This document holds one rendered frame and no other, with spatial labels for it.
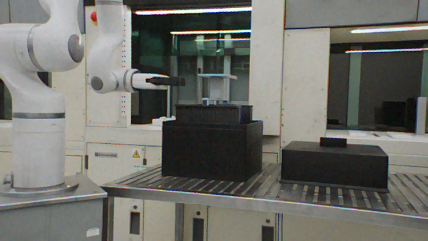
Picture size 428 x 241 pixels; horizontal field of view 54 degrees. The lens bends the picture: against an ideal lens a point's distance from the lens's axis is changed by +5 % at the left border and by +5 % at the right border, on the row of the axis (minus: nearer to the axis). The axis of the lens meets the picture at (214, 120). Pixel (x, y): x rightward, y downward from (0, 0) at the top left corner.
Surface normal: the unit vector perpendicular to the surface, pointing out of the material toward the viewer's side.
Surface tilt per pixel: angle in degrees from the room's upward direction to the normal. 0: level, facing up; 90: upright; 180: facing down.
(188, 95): 90
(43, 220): 90
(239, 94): 90
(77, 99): 90
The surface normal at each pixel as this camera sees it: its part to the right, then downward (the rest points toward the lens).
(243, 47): -0.28, 0.04
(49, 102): 0.66, -0.10
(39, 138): 0.39, 0.06
